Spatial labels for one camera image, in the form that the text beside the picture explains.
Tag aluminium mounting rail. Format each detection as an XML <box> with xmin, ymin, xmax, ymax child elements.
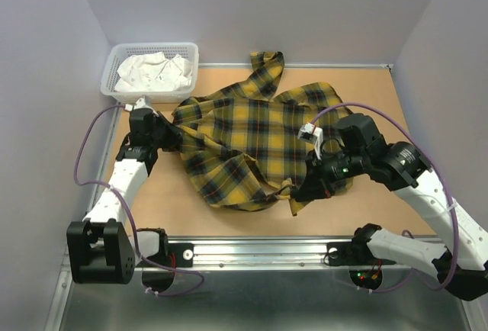
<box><xmin>165</xmin><ymin>236</ymin><xmax>388</xmax><ymax>272</ymax></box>

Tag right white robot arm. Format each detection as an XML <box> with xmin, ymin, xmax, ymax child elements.
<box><xmin>292</xmin><ymin>114</ymin><xmax>487</xmax><ymax>301</ymax></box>

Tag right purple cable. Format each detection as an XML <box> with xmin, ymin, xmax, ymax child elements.
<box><xmin>308</xmin><ymin>101</ymin><xmax>458</xmax><ymax>294</ymax></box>

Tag yellow plaid long sleeve shirt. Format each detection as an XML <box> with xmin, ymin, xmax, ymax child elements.
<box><xmin>172</xmin><ymin>52</ymin><xmax>342</xmax><ymax>214</ymax></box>

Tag white perforated plastic basket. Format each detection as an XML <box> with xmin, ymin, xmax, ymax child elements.
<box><xmin>100</xmin><ymin>42</ymin><xmax>199</xmax><ymax>103</ymax></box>

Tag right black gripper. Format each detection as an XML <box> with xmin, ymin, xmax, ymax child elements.
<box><xmin>295</xmin><ymin>147</ymin><xmax>369</xmax><ymax>202</ymax></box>

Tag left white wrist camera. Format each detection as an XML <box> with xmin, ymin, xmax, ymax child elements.
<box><xmin>123</xmin><ymin>95</ymin><xmax>156</xmax><ymax>114</ymax></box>

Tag white long sleeve shirt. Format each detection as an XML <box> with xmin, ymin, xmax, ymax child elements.
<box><xmin>114</xmin><ymin>52</ymin><xmax>193</xmax><ymax>92</ymax></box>

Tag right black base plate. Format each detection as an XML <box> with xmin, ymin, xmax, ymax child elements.
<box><xmin>323</xmin><ymin>241</ymin><xmax>396</xmax><ymax>267</ymax></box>

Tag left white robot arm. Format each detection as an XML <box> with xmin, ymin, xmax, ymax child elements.
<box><xmin>66</xmin><ymin>98</ymin><xmax>181</xmax><ymax>284</ymax></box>

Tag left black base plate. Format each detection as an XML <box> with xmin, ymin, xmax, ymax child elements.
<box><xmin>120</xmin><ymin>243</ymin><xmax>194</xmax><ymax>268</ymax></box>

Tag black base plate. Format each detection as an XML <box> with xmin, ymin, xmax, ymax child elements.
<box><xmin>323</xmin><ymin>241</ymin><xmax>396</xmax><ymax>267</ymax></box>
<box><xmin>120</xmin><ymin>243</ymin><xmax>194</xmax><ymax>268</ymax></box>

